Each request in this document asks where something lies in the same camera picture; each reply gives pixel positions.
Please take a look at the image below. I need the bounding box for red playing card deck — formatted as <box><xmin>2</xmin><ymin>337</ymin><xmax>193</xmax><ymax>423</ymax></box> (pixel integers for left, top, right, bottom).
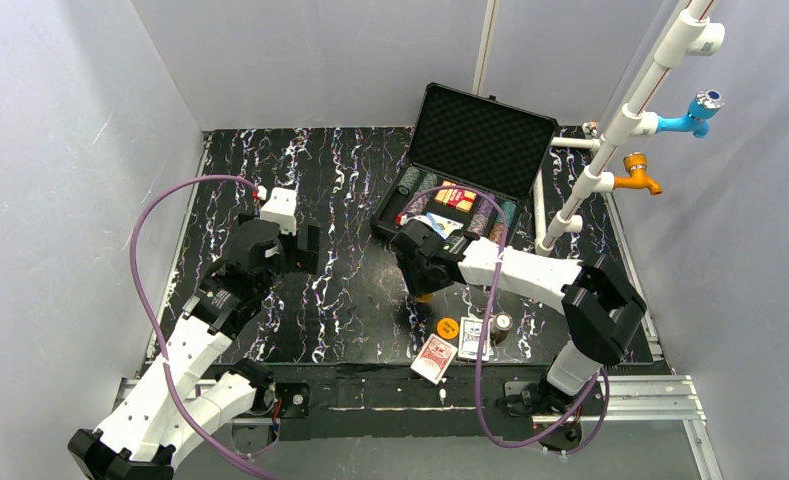
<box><xmin>410</xmin><ymin>334</ymin><xmax>458</xmax><ymax>385</ymax></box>

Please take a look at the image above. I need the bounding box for black poker set case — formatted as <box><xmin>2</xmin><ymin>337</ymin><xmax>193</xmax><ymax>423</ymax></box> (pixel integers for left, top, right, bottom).
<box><xmin>370</xmin><ymin>83</ymin><xmax>559</xmax><ymax>243</ymax></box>

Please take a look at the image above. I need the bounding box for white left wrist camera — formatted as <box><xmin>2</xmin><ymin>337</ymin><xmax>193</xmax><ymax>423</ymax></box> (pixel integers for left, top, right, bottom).
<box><xmin>260</xmin><ymin>187</ymin><xmax>298</xmax><ymax>235</ymax></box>

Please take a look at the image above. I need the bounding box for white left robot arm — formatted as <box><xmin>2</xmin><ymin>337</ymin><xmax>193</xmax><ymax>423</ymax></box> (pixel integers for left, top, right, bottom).
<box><xmin>68</xmin><ymin>216</ymin><xmax>321</xmax><ymax>479</ymax></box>

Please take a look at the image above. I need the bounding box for green chip stack in case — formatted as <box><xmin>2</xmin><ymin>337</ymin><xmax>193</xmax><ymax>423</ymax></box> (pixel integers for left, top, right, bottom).
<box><xmin>488</xmin><ymin>201</ymin><xmax>517</xmax><ymax>244</ymax></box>

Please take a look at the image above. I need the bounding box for purple chip stack in case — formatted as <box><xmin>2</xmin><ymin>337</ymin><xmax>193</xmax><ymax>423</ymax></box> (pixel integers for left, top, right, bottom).
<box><xmin>467</xmin><ymin>194</ymin><xmax>497</xmax><ymax>236</ymax></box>

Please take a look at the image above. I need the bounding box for blue playing card deck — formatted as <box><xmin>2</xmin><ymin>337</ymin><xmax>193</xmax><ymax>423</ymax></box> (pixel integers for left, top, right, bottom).
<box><xmin>457</xmin><ymin>317</ymin><xmax>483</xmax><ymax>361</ymax></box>

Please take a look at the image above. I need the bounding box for orange plastic tap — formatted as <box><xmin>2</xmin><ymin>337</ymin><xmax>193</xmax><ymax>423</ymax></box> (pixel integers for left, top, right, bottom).
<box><xmin>614</xmin><ymin>152</ymin><xmax>663</xmax><ymax>196</ymax></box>

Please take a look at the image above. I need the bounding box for grey chip stack in case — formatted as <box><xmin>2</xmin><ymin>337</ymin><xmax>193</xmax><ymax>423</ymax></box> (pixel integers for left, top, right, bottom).
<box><xmin>406</xmin><ymin>172</ymin><xmax>439</xmax><ymax>215</ymax></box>

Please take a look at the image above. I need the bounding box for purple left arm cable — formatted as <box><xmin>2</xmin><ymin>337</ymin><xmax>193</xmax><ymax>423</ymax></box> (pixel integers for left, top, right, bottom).
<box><xmin>128</xmin><ymin>174</ymin><xmax>283</xmax><ymax>480</ymax></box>

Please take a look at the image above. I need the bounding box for white pvc pipe frame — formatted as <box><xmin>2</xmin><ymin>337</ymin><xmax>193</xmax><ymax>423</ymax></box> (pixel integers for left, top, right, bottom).
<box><xmin>536</xmin><ymin>1</ymin><xmax>726</xmax><ymax>255</ymax></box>

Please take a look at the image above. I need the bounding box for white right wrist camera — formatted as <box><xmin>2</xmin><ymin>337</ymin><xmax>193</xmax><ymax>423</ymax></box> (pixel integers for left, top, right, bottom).
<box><xmin>396</xmin><ymin>212</ymin><xmax>415</xmax><ymax>226</ymax></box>

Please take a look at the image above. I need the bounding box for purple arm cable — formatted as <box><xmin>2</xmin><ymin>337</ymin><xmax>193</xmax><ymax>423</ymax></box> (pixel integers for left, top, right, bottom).
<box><xmin>400</xmin><ymin>192</ymin><xmax>611</xmax><ymax>450</ymax></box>
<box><xmin>128</xmin><ymin>174</ymin><xmax>283</xmax><ymax>480</ymax></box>

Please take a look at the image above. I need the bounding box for brown poker chip stack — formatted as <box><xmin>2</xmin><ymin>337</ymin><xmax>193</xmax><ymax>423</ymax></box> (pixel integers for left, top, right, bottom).
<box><xmin>489</xmin><ymin>313</ymin><xmax>513</xmax><ymax>345</ymax></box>

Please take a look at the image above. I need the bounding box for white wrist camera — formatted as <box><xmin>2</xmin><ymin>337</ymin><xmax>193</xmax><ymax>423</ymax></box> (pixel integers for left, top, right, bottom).
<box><xmin>260</xmin><ymin>187</ymin><xmax>298</xmax><ymax>235</ymax></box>
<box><xmin>396</xmin><ymin>212</ymin><xmax>415</xmax><ymax>226</ymax></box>

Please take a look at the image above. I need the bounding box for blue card deck in case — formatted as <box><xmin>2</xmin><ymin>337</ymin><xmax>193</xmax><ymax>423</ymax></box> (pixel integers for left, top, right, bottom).
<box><xmin>425</xmin><ymin>212</ymin><xmax>463</xmax><ymax>238</ymax></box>

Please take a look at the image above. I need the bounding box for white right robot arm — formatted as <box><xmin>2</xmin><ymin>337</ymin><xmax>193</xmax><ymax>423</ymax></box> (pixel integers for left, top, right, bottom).
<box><xmin>391</xmin><ymin>218</ymin><xmax>647</xmax><ymax>413</ymax></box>

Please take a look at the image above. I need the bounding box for blue plastic tap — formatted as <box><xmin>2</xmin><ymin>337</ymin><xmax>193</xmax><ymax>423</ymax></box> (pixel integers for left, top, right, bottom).
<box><xmin>656</xmin><ymin>89</ymin><xmax>725</xmax><ymax>138</ymax></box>

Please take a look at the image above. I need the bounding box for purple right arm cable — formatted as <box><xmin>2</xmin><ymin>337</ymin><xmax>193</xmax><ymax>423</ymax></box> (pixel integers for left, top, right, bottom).
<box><xmin>400</xmin><ymin>192</ymin><xmax>611</xmax><ymax>450</ymax></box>

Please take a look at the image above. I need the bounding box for dark green chip stack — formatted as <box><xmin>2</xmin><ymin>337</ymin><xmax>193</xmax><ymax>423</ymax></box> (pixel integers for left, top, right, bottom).
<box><xmin>396</xmin><ymin>166</ymin><xmax>422</xmax><ymax>197</ymax></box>

